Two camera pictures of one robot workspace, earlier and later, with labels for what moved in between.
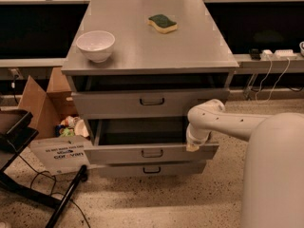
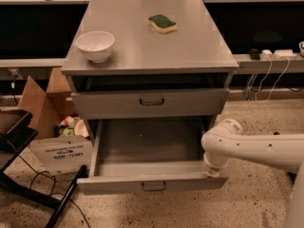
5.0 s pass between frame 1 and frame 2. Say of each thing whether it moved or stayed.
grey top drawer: stayed
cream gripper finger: moved
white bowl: stayed
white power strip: stayed
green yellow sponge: stayed
